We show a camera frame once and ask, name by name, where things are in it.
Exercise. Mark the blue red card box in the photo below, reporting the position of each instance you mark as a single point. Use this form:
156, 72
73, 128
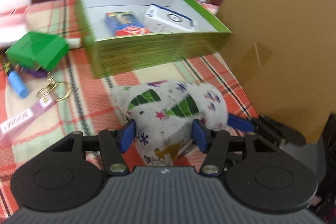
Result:
124, 23

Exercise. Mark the blue cylindrical tube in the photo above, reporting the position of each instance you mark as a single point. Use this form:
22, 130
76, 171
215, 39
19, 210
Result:
17, 84

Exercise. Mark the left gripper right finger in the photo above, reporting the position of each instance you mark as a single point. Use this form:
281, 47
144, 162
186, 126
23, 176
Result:
214, 143

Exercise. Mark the white patterned fabric pouch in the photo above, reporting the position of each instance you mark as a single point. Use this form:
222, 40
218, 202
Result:
164, 111

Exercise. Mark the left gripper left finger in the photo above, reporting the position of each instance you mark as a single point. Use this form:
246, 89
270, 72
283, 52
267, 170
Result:
113, 144

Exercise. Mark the white blue small box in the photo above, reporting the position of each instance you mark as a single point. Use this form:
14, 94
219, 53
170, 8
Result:
160, 19

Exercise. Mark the small green box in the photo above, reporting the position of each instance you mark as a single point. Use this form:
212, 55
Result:
38, 50

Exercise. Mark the purple small object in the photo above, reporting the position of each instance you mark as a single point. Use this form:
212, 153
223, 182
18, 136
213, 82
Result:
39, 73

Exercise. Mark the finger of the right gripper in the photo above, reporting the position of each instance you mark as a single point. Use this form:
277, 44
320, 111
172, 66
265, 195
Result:
241, 124

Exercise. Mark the green cardboard box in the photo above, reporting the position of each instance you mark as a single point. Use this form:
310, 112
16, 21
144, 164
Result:
109, 55

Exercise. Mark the brown cardboard sheet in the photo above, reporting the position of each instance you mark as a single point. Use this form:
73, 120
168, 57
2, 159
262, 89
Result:
283, 54

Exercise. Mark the plaid bed sheet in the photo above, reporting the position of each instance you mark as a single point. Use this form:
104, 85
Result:
89, 108

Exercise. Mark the pink strap gold keyring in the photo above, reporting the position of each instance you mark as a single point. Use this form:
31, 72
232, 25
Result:
47, 98

